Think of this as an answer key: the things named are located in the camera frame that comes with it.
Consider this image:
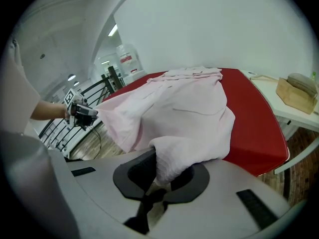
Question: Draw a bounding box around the person's white shirt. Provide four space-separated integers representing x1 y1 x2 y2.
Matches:
0 37 42 134

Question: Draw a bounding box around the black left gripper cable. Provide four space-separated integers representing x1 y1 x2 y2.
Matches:
88 125 103 159

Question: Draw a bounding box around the white ceiling strip light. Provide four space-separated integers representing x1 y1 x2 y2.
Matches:
108 23 119 37

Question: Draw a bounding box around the wooden clothes hanger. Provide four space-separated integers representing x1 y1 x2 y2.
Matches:
250 71 280 81

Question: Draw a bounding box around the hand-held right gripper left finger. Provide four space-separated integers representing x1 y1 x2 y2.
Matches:
112 147 158 201

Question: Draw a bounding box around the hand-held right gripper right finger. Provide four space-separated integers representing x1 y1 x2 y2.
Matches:
163 162 210 204

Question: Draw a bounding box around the pink robe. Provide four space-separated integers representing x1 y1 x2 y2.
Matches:
94 66 236 187

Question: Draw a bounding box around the person's left forearm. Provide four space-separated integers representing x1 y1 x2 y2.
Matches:
29 100 68 121

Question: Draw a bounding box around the light wooden box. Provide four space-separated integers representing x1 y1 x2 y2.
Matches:
275 77 319 115

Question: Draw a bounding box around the red tablecloth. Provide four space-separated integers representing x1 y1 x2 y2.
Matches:
99 67 290 178

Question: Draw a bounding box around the black metal railing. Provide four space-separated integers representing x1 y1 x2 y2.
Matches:
38 66 125 159

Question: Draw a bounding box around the clear water jug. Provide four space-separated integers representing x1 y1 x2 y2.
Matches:
116 43 142 76

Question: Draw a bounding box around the white water dispenser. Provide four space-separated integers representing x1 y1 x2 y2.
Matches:
123 70 148 86

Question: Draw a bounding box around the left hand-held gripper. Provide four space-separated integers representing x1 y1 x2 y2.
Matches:
63 89 99 128

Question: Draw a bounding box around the white side table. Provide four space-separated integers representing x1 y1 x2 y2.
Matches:
240 68 319 175

